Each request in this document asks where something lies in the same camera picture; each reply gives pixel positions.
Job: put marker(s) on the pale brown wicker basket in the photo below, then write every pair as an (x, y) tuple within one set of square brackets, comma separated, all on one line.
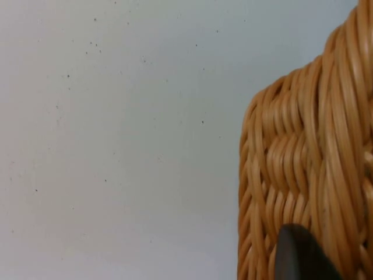
[(309, 151)]

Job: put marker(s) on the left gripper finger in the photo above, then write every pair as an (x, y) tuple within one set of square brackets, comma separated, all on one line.
[(300, 256)]

